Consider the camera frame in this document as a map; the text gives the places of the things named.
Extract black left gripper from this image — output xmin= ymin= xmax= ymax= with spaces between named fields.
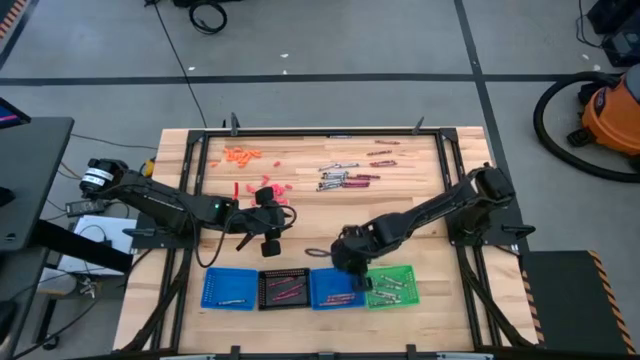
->
xmin=233 ymin=185 xmax=289 ymax=259

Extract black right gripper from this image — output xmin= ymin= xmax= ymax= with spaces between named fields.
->
xmin=329 ymin=224 xmax=390 ymax=294

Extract blue plastic basket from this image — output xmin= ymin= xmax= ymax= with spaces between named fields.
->
xmin=309 ymin=267 xmax=368 ymax=312
xmin=200 ymin=266 xmax=259 ymax=312

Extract green plastic basket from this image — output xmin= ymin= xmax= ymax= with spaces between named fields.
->
xmin=364 ymin=264 xmax=421 ymax=311

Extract black plastic basket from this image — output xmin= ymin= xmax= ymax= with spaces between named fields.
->
xmin=257 ymin=267 xmax=312 ymax=312

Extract white box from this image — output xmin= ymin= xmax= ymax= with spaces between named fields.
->
xmin=56 ymin=214 xmax=137 ymax=277

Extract black power adapter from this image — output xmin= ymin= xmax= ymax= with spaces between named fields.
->
xmin=65 ymin=198 xmax=107 ymax=218

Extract black striped platform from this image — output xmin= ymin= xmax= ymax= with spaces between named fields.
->
xmin=518 ymin=248 xmax=640 ymax=357

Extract black desk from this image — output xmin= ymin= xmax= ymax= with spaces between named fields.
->
xmin=0 ymin=116 xmax=76 ymax=253

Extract orange shop vacuum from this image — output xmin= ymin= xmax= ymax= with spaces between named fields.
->
xmin=532 ymin=70 xmax=640 ymax=184
xmin=567 ymin=63 xmax=640 ymax=159

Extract monitor screen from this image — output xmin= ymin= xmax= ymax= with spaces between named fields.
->
xmin=0 ymin=97 xmax=32 ymax=130

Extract striped floor mat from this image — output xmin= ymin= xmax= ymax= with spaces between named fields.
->
xmin=0 ymin=0 xmax=27 ymax=40

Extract black equipment case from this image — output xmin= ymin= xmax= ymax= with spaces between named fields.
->
xmin=585 ymin=0 xmax=640 ymax=69

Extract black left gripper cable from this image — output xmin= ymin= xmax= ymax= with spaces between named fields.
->
xmin=193 ymin=203 xmax=299 ymax=269

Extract black aluminium table frame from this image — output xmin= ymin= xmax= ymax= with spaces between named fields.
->
xmin=119 ymin=127 xmax=539 ymax=360

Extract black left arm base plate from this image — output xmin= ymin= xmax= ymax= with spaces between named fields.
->
xmin=130 ymin=209 xmax=204 ymax=250

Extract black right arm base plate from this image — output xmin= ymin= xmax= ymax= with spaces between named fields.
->
xmin=444 ymin=204 xmax=536 ymax=247

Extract black floor cable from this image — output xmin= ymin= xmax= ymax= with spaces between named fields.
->
xmin=149 ymin=0 xmax=209 ymax=129

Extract coiled black cable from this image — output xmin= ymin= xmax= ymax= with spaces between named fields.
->
xmin=187 ymin=0 xmax=229 ymax=36

